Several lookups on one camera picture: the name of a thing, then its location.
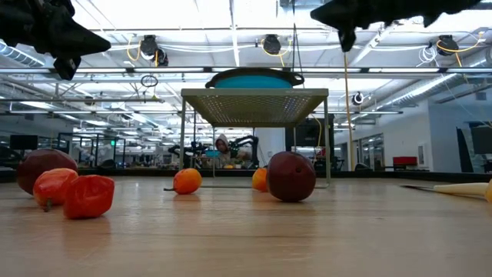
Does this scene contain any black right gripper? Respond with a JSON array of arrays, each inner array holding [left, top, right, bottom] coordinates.
[[310, 0, 439, 53]]

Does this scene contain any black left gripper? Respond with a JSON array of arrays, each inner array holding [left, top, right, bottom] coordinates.
[[0, 0, 111, 81]]

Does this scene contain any blue collapsible colander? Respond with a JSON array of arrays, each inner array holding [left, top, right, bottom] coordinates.
[[204, 67, 305, 89]]

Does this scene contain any red-orange pepper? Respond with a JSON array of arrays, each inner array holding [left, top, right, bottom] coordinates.
[[32, 168, 80, 212]]

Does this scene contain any dark red plum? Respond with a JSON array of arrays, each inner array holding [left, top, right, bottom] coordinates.
[[266, 151, 317, 203]]

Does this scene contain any black background monitor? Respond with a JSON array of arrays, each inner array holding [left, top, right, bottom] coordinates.
[[9, 134, 38, 151]]

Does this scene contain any dark background cabinet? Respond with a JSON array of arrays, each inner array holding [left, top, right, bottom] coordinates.
[[284, 118, 335, 170]]

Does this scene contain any green perforated metal shelf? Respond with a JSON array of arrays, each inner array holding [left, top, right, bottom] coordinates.
[[179, 88, 331, 189]]

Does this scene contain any red background box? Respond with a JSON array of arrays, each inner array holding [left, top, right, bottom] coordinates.
[[392, 155, 418, 167]]

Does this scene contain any red pepper front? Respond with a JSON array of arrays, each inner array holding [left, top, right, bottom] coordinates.
[[63, 175, 115, 220]]

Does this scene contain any black leaning panel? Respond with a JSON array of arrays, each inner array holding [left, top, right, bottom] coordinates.
[[456, 126, 474, 173]]

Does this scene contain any person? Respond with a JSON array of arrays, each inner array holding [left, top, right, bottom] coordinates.
[[213, 133, 251, 169]]

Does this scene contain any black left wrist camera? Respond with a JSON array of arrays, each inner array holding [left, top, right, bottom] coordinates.
[[40, 0, 77, 15]]

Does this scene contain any long black cable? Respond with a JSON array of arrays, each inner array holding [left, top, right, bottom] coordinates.
[[290, 0, 304, 78]]

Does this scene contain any thin yellow background cord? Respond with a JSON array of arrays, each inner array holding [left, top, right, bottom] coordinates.
[[311, 115, 323, 170]]

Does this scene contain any black background station frame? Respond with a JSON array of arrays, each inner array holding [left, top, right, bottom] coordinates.
[[57, 132, 127, 169]]

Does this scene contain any black metal table frame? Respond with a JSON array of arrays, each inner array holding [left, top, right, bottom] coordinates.
[[0, 167, 492, 184]]

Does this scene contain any black wall monitor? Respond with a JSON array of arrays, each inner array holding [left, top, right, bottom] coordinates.
[[470, 125, 492, 155]]

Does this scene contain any knife with cream handle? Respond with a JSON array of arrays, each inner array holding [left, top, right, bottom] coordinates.
[[399, 182, 490, 201]]

